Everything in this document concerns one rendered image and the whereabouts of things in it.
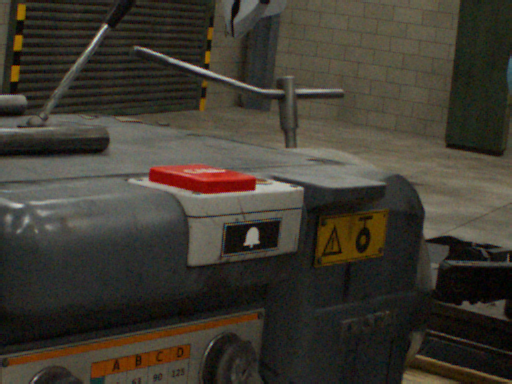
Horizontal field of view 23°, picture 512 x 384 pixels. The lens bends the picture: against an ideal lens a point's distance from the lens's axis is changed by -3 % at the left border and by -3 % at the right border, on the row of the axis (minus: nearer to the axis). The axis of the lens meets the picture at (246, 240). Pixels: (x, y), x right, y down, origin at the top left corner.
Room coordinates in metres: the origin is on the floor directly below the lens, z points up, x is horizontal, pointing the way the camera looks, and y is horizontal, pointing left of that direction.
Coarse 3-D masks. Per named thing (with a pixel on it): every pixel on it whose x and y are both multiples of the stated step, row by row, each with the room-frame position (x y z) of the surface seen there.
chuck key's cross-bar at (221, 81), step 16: (144, 48) 1.33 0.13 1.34; (160, 64) 1.34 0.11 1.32; (176, 64) 1.36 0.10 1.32; (208, 80) 1.39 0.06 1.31; (224, 80) 1.41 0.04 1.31; (256, 96) 1.44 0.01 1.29; (272, 96) 1.46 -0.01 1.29; (304, 96) 1.50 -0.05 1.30; (320, 96) 1.52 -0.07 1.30; (336, 96) 1.54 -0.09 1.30
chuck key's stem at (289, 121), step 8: (280, 80) 1.48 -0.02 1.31; (288, 80) 1.48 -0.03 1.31; (280, 88) 1.48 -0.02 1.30; (288, 88) 1.47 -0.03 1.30; (288, 96) 1.47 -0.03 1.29; (280, 104) 1.48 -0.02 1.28; (288, 104) 1.47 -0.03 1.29; (296, 104) 1.48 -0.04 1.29; (280, 112) 1.47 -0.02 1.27; (288, 112) 1.47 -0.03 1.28; (296, 112) 1.48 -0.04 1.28; (280, 120) 1.48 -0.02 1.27; (288, 120) 1.47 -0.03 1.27; (296, 120) 1.47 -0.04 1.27; (288, 128) 1.47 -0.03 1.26; (296, 128) 1.47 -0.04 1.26; (288, 136) 1.47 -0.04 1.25; (296, 136) 1.48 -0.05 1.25; (288, 144) 1.47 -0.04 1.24; (296, 144) 1.47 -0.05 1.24
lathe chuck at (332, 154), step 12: (324, 156) 1.42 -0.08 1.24; (336, 156) 1.44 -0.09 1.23; (348, 156) 1.45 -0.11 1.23; (420, 252) 1.38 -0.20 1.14; (420, 264) 1.38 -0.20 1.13; (420, 276) 1.37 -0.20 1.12; (420, 288) 1.37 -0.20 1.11; (432, 288) 1.39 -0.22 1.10; (420, 300) 1.37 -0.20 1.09; (420, 312) 1.37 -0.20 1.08; (420, 324) 1.38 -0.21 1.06; (420, 336) 1.38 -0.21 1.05; (408, 348) 1.37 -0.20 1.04; (408, 360) 1.39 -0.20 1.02
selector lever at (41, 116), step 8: (104, 24) 1.26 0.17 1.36; (104, 32) 1.26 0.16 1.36; (96, 40) 1.25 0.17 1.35; (88, 48) 1.25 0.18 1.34; (80, 56) 1.25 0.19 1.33; (88, 56) 1.25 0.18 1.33; (80, 64) 1.25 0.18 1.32; (72, 72) 1.24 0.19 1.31; (64, 80) 1.24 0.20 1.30; (72, 80) 1.24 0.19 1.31; (64, 88) 1.24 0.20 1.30; (56, 96) 1.24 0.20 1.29; (48, 104) 1.23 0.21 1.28; (40, 112) 1.23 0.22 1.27; (48, 112) 1.23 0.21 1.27; (32, 120) 1.22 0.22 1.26; (40, 120) 1.23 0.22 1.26
